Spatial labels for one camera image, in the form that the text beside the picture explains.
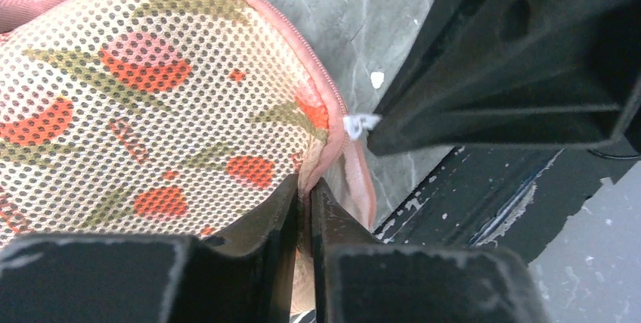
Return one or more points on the floral mesh laundry bag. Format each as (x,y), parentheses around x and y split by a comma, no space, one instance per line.
(167,117)

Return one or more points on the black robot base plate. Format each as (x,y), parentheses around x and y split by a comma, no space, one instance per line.
(517,199)

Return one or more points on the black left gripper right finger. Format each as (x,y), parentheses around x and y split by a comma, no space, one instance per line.
(358,278)

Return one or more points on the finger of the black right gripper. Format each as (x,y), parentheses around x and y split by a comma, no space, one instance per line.
(520,73)

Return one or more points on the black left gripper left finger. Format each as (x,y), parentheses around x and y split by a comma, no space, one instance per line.
(244,273)

